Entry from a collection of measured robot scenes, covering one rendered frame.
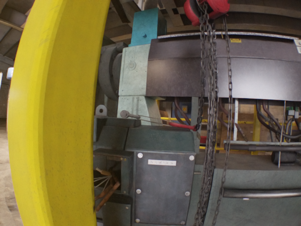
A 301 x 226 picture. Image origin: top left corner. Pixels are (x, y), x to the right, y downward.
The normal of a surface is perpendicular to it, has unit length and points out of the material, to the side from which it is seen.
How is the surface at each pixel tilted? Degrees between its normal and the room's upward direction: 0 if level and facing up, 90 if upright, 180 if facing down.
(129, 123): 48
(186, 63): 90
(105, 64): 92
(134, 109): 90
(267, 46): 78
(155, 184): 90
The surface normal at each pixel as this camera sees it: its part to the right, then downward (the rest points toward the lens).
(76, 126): 0.92, 0.04
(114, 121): 0.00, -0.69
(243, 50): -0.36, -0.25
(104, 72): -0.39, 0.18
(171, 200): -0.06, -0.04
